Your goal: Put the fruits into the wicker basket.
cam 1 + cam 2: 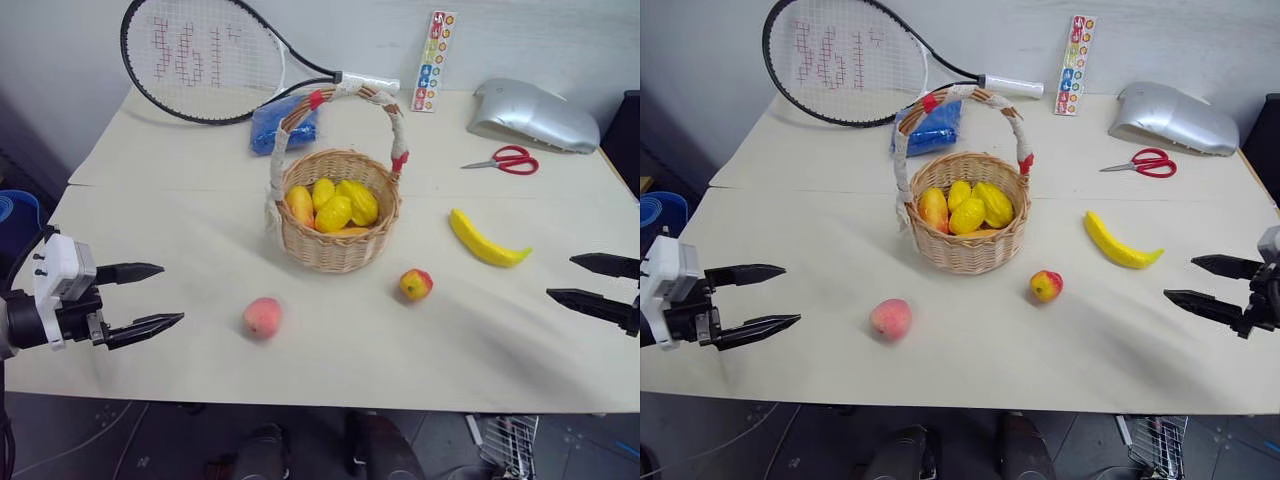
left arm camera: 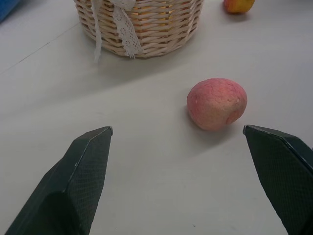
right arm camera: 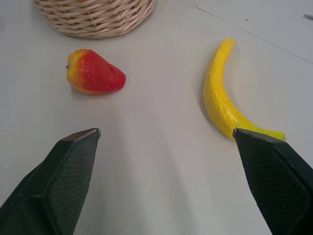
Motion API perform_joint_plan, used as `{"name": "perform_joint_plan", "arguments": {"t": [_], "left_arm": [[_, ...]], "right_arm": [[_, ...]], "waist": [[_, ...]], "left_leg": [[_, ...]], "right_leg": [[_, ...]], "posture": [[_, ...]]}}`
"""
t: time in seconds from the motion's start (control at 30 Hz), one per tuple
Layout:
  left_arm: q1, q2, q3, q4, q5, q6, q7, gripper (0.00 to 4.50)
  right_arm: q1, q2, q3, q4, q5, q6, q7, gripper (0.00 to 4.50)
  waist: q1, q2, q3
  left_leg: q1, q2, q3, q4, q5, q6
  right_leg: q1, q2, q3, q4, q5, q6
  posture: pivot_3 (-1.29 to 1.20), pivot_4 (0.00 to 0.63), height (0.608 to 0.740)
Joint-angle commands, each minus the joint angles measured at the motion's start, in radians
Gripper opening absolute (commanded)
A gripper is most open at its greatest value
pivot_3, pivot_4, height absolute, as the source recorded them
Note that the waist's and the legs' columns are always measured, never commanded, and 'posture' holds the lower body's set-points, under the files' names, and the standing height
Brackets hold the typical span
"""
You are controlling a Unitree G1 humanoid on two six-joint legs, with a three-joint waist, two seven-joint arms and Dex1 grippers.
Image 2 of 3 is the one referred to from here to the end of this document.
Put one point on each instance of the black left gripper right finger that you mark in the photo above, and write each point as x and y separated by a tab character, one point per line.
283	176

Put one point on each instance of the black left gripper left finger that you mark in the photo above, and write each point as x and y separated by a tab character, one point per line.
73	186

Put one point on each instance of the yellow red apple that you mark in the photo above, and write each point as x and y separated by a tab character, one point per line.
237	5

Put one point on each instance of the wicker basket with lace ribbon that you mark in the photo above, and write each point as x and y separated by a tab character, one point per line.
151	27

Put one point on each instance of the pink peach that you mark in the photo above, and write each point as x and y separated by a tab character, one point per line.
217	103

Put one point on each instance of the white lace ribbon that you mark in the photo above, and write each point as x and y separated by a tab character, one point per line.
125	29

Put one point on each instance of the blue object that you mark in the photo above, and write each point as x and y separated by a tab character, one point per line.
6	7

